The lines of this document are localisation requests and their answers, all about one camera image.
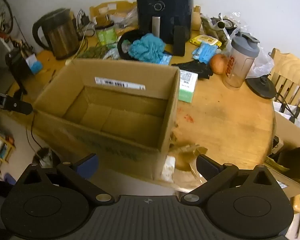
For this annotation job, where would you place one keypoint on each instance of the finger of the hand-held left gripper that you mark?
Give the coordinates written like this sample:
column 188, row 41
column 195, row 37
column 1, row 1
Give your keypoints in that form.
column 17, row 106

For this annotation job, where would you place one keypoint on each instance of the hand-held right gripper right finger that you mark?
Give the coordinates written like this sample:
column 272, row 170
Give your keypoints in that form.
column 205, row 166

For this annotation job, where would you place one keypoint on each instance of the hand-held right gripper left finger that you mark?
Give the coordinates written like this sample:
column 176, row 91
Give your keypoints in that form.
column 87, row 167

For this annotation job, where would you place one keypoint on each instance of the black gloves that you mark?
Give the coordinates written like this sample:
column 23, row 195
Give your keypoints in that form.
column 195, row 67

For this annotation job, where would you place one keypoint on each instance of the blue mesh bath loofah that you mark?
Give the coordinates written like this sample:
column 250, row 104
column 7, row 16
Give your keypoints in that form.
column 147, row 47

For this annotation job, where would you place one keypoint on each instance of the crumpled clear wrapper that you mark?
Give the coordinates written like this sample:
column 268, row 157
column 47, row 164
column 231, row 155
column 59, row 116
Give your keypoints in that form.
column 190, row 150

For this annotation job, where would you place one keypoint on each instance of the wooden floor shelf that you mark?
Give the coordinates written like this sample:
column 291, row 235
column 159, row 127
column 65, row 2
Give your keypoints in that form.
column 5, row 142

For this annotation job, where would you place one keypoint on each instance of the black chair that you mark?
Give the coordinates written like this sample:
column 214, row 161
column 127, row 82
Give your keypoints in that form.
column 15, row 62

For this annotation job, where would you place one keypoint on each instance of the blue tissue box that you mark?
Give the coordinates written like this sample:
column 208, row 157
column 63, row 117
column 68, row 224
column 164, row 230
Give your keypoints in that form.
column 33, row 65

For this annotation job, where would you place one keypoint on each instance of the green and white carton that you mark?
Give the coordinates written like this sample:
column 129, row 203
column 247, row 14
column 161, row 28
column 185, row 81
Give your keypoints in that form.
column 187, row 87

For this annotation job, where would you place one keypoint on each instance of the steel electric kettle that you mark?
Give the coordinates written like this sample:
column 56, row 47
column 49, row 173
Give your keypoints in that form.
column 60, row 35

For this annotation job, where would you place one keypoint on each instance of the brown cardboard carton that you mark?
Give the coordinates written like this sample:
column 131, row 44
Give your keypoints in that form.
column 285, row 130

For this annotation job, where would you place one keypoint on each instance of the green bag of brown discs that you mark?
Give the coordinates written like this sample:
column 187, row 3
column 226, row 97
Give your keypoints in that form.
column 93, row 52

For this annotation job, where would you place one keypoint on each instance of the black kettle base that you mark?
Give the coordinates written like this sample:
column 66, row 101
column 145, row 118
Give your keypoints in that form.
column 261, row 88

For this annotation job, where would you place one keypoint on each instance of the white paper bag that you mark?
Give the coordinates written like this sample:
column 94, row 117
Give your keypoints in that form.
column 287, row 111

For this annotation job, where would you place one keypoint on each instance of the red yellow apple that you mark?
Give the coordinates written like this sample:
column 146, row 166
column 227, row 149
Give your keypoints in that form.
column 217, row 63

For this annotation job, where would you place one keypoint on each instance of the clear shaker bottle grey lid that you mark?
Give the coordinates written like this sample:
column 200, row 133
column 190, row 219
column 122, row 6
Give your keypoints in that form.
column 240, row 65

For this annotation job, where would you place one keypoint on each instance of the black power adapter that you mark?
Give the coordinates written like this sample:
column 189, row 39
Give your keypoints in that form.
column 84, row 18

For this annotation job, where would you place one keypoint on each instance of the green label jar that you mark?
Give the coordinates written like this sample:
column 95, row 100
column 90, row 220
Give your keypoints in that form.
column 106, row 36

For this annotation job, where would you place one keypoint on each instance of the blue flat packet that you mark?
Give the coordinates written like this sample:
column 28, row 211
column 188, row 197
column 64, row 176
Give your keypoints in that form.
column 166, row 59

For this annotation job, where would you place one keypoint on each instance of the blue packet stack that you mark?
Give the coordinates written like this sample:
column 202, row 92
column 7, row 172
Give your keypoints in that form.
column 205, row 51

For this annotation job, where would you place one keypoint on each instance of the yellow wet wipes pack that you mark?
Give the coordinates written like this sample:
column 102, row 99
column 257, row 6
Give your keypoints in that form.
column 205, row 40

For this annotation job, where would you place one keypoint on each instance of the wooden chair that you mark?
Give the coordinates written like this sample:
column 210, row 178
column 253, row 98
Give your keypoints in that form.
column 290, row 65

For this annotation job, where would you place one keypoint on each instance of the tan cardboard box white label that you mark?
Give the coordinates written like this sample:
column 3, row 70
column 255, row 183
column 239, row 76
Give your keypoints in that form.
column 110, row 6

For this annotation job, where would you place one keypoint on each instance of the metal tube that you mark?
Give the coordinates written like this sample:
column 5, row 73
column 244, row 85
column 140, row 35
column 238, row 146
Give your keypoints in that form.
column 221, row 25

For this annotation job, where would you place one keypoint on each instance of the black tape roll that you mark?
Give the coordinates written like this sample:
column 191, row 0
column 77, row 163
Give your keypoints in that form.
column 231, row 25

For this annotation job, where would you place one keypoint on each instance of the clear plastic bag of tools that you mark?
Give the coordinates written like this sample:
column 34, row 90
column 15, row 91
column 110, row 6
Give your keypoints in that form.
column 237, row 17

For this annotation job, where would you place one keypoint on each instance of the dark blue air fryer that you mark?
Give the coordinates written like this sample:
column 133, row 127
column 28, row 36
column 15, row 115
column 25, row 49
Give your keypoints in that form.
column 165, row 10

